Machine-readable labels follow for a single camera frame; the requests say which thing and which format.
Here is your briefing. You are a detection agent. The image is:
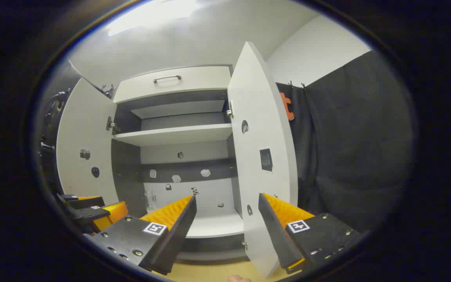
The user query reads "white cabinet door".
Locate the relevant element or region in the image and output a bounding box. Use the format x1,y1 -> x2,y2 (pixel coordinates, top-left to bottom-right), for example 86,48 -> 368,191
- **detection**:
227,41 -> 299,278
56,77 -> 119,205

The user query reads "dark drawer handle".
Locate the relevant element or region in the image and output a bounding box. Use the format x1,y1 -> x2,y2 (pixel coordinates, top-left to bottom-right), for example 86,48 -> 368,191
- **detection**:
153,75 -> 182,84

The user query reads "black backdrop cloth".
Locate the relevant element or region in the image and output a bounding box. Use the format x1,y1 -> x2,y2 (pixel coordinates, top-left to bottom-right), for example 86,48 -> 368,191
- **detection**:
38,50 -> 415,232

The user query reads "white grey cabinet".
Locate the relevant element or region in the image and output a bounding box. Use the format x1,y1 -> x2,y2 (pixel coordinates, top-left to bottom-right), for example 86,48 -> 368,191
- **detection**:
110,65 -> 246,262

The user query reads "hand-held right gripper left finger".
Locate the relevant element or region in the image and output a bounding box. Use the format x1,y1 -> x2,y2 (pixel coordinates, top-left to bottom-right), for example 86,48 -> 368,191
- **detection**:
83,195 -> 198,276

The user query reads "white cabinet shelf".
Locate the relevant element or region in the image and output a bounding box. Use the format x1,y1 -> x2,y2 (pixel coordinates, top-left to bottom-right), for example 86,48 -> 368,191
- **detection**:
113,123 -> 233,147
186,211 -> 245,239

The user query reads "white cabinet drawer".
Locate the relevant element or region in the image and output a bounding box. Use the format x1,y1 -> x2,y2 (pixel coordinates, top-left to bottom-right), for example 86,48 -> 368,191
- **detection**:
113,65 -> 232,104

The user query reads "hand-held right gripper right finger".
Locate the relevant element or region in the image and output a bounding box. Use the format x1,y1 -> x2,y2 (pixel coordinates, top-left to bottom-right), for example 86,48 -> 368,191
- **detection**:
258,193 -> 363,275

